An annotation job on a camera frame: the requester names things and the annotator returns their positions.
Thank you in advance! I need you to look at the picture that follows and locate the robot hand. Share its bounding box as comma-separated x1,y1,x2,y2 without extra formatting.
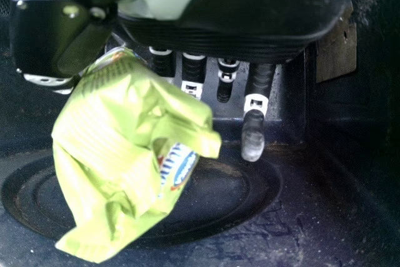
9,0,365,163

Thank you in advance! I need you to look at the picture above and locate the yellow-green biscuit packet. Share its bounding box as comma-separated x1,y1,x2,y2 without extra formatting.
51,46,223,264

